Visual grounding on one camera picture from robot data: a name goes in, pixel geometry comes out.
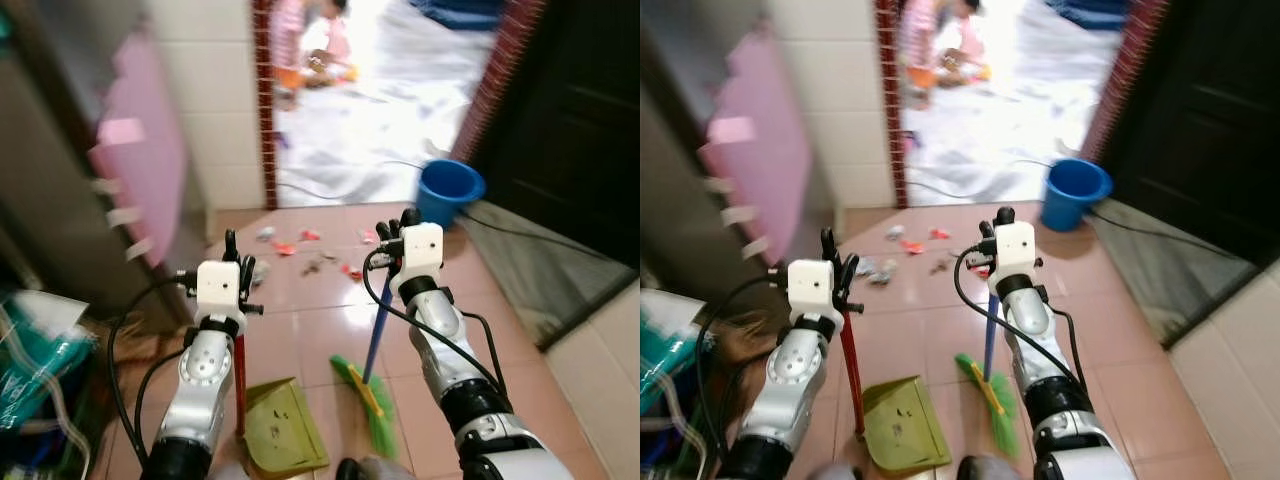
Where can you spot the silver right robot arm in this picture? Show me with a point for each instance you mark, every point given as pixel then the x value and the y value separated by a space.
pixel 1030 330
pixel 440 335

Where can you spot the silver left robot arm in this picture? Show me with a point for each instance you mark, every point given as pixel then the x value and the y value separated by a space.
pixel 205 375
pixel 795 375

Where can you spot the grey floor mat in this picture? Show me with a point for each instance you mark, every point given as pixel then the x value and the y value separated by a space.
pixel 1170 275

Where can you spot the silver foil wrapper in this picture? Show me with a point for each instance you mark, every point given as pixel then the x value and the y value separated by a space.
pixel 877 271
pixel 259 272

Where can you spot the pink paper scrap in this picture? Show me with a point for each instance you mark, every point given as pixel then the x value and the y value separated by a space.
pixel 367 237

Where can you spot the red paper scrap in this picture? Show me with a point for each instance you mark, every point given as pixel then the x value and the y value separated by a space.
pixel 352 271
pixel 940 234
pixel 310 236
pixel 913 247
pixel 978 270
pixel 285 248

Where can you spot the white crumpled paper scrap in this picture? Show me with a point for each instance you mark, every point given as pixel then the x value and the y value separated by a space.
pixel 894 233
pixel 265 235

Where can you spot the blue plastic bucket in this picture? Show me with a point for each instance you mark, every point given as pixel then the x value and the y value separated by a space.
pixel 1072 195
pixel 448 195

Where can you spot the brown litter scrap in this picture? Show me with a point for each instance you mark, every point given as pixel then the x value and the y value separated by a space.
pixel 942 265
pixel 320 265

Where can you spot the pink hanging cloth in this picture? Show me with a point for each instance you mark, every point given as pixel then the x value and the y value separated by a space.
pixel 145 150
pixel 765 150

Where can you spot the grey cabinet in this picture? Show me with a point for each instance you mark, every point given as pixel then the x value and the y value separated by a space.
pixel 680 200
pixel 50 200

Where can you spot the grey robot left leg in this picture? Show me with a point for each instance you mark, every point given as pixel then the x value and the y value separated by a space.
pixel 838 473

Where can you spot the grey robot leg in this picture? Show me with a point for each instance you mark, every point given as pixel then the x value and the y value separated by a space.
pixel 378 469
pixel 838 473
pixel 995 469

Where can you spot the child in pink shirt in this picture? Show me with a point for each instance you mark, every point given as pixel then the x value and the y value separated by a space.
pixel 962 45
pixel 332 45

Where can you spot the teal plastic bag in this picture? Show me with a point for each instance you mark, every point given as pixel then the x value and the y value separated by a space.
pixel 670 355
pixel 40 360

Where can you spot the dark wooden door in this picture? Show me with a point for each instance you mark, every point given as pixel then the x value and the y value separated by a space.
pixel 1200 120
pixel 570 120

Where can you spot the grey robot right leg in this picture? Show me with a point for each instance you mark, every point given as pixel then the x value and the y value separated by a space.
pixel 378 469
pixel 995 469

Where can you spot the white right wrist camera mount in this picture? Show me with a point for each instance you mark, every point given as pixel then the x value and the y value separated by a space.
pixel 422 248
pixel 1015 248

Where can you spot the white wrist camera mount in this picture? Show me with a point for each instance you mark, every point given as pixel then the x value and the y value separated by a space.
pixel 1015 248
pixel 422 248
pixel 219 286
pixel 811 286

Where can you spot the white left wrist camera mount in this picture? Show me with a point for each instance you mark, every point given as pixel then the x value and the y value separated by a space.
pixel 219 286
pixel 811 286

